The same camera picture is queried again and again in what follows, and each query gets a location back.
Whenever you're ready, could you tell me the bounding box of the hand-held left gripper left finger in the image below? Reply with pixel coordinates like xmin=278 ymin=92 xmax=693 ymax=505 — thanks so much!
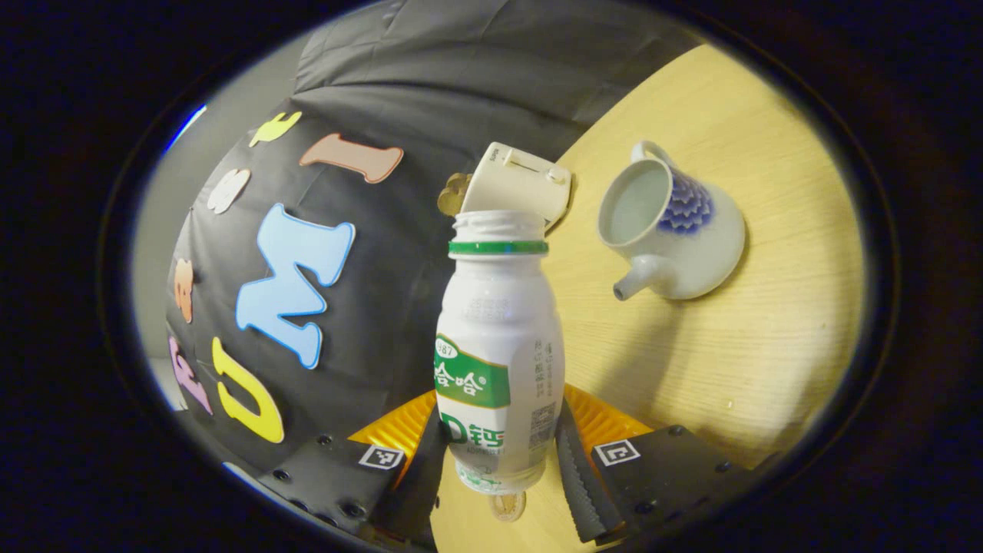
xmin=253 ymin=389 xmax=452 ymax=552

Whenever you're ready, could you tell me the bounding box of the white toaster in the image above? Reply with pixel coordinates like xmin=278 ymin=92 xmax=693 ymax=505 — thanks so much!
xmin=461 ymin=142 xmax=573 ymax=231

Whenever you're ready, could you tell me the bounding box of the white water bottle green label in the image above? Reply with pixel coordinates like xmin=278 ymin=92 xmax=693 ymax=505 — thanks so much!
xmin=434 ymin=210 xmax=567 ymax=496

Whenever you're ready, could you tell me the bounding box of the white blue-patterned teacup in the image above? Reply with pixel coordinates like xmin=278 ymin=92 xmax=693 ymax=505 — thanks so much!
xmin=597 ymin=140 xmax=746 ymax=302

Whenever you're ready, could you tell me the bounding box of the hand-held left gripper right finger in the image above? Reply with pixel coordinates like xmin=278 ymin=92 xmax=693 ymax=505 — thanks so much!
xmin=554 ymin=384 xmax=773 ymax=545

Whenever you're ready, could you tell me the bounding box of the black backdrop cloth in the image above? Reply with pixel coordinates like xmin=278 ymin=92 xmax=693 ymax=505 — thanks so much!
xmin=134 ymin=0 xmax=700 ymax=477

